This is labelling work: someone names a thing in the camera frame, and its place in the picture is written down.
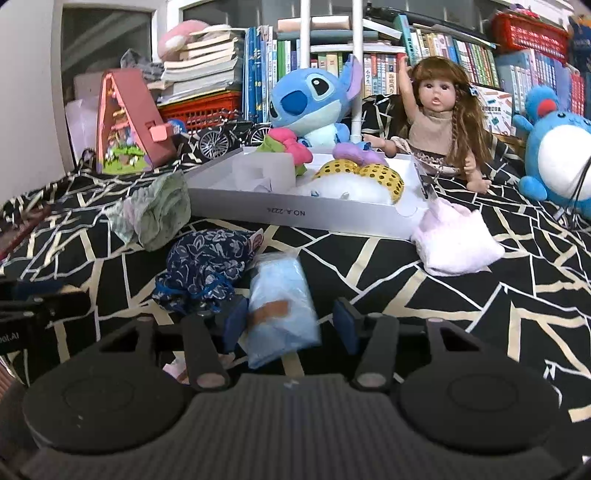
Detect navy floral fabric pouch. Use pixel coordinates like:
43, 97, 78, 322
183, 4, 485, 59
152, 228, 256, 314

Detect light blue packaged cloth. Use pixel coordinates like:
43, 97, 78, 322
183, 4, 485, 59
245, 252, 321, 369

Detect pale pink soft cloth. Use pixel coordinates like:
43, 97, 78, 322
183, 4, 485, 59
411, 198, 505, 277

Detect pale green fabric hat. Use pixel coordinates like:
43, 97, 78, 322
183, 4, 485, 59
104, 171, 191, 251

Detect purple fluffy plush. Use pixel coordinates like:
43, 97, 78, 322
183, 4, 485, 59
332, 142, 388, 167

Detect green pink scrunchie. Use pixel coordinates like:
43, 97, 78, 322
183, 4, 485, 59
256, 127, 314, 176

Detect black white patterned blanket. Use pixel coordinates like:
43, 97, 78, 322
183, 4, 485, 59
0, 94, 591, 423

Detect white shallow cardboard box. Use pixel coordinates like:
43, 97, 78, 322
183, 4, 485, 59
184, 147, 428, 239

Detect white plush with gold sequins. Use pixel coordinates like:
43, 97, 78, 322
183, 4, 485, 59
290, 159, 405, 206

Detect pink toy house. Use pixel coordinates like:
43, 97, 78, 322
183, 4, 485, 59
96, 68, 176, 175

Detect miniature black bicycle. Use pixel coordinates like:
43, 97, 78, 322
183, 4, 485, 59
197, 120, 270, 162

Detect brown haired baby doll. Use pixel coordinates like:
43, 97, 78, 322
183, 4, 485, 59
363, 54, 491, 194

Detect red plastic basket left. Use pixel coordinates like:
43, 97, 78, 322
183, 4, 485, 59
158, 90, 242, 131

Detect red plastic basket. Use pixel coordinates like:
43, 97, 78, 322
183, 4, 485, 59
490, 11, 569, 63
158, 90, 242, 131

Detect blue Stitch plush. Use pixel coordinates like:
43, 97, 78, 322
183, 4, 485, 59
269, 55, 363, 148

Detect blue round plush toy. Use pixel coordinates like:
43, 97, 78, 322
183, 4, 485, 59
514, 86, 591, 218

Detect grey crumpled cloth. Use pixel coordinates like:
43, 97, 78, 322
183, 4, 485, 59
119, 48, 164, 83

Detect stack of white books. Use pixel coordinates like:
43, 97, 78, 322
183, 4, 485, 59
156, 25, 245, 105

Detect row of upright books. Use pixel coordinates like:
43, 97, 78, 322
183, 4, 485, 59
242, 6, 590, 134

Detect pink mushroom plush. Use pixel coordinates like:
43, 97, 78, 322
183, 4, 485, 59
157, 20, 208, 61

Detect red plastic basket right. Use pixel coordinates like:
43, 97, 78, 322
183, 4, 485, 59
490, 11, 569, 63

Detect blue cardboard box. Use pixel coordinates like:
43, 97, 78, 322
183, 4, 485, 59
569, 15, 591, 73

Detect white metal ladder frame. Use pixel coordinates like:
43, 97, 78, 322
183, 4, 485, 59
300, 0, 363, 143

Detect black cable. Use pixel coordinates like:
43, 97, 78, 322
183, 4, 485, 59
551, 156, 591, 227

